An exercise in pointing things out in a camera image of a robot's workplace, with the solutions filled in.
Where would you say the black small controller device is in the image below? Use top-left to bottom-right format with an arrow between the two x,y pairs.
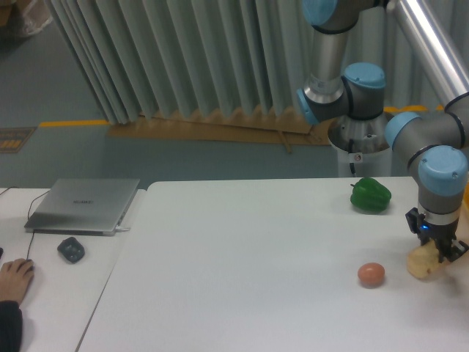
57,237 -> 86,264

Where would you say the black computer mouse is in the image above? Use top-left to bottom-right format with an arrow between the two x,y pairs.
23,260 -> 34,283

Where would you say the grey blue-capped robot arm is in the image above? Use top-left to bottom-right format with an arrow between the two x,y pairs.
297,1 -> 468,261

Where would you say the black-sleeved forearm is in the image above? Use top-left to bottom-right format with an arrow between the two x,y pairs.
1,301 -> 23,352

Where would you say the green bell pepper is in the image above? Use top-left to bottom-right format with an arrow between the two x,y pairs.
350,177 -> 392,213

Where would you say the black cable on pedestal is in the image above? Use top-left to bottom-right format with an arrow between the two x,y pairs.
347,139 -> 357,176

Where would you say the yellow basket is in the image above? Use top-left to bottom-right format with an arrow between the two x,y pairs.
462,182 -> 469,218

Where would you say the grey-green pleated curtain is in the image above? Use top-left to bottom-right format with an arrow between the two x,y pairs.
43,0 -> 446,122

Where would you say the silver laptop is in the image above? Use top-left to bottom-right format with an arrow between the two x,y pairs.
24,178 -> 140,235

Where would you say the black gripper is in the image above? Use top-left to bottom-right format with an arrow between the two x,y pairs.
405,208 -> 468,263

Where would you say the brown cardboard sheet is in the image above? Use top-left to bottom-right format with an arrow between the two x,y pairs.
107,106 -> 333,153

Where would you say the black mouse cable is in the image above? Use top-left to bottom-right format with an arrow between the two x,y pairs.
0,186 -> 55,260

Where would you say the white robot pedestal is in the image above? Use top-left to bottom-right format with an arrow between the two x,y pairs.
328,112 -> 393,177

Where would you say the brown egg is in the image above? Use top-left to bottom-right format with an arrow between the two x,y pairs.
358,263 -> 385,287

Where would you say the person's hand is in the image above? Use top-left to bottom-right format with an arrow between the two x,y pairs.
1,258 -> 31,305

